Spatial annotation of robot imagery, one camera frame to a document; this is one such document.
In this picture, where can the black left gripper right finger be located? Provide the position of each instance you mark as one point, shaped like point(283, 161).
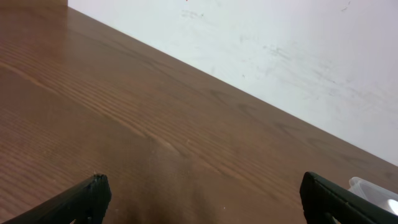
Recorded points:
point(324, 202)

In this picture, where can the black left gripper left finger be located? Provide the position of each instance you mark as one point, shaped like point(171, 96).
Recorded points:
point(86, 202)

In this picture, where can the clear plastic container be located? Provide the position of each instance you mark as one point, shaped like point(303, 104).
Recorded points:
point(375, 194)

